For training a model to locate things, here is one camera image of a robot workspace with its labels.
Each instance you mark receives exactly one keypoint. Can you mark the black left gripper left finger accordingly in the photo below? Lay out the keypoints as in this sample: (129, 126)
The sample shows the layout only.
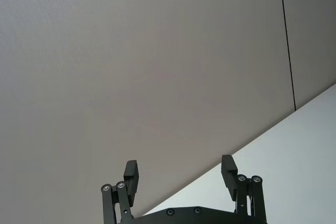
(130, 179)

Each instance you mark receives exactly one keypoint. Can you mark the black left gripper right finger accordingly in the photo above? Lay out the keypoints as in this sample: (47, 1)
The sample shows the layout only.
(231, 179)

